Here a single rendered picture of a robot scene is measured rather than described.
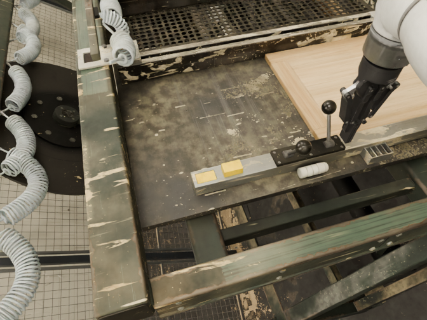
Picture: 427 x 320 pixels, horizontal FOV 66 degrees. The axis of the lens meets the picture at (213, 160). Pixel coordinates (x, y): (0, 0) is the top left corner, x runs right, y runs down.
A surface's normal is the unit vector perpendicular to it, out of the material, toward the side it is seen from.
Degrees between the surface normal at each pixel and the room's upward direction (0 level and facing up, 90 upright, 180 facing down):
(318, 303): 0
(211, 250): 57
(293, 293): 0
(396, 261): 0
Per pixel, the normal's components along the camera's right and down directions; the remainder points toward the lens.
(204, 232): 0.00, -0.59
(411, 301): -0.80, -0.14
